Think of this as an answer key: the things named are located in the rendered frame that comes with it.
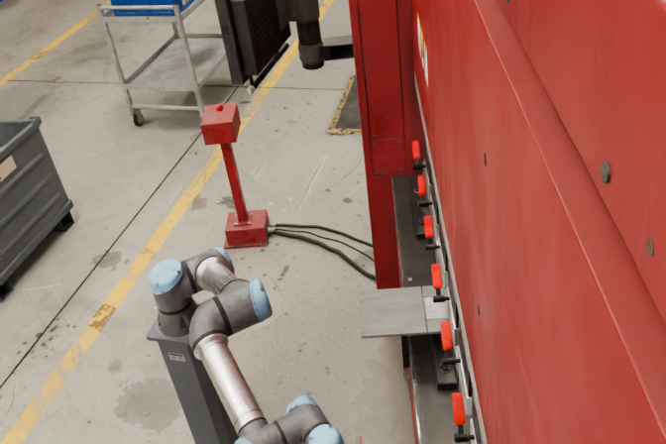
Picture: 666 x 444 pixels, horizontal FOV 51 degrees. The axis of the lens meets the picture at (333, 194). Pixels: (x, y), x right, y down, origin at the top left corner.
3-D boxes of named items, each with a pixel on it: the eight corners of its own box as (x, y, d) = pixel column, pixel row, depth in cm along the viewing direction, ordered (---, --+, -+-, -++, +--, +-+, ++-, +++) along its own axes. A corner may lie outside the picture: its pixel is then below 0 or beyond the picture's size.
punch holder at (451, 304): (447, 307, 182) (446, 260, 172) (480, 304, 181) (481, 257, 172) (454, 351, 170) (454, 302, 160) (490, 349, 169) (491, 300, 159)
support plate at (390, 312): (360, 292, 205) (359, 290, 205) (449, 286, 203) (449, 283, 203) (361, 339, 191) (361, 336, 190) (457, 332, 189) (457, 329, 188)
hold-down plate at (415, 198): (409, 190, 264) (409, 183, 262) (423, 188, 264) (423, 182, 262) (416, 240, 240) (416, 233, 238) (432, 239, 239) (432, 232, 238)
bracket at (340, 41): (324, 52, 312) (323, 37, 308) (379, 47, 310) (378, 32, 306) (322, 93, 279) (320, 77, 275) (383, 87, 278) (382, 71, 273)
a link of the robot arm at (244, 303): (176, 257, 231) (217, 304, 182) (218, 240, 236) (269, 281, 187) (188, 289, 234) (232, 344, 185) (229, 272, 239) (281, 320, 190)
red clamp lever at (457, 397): (449, 392, 142) (454, 443, 140) (470, 391, 142) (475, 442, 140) (449, 392, 144) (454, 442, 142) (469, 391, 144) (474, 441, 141)
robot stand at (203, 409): (196, 471, 275) (145, 336, 230) (214, 432, 289) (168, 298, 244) (238, 479, 270) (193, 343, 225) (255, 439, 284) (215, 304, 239)
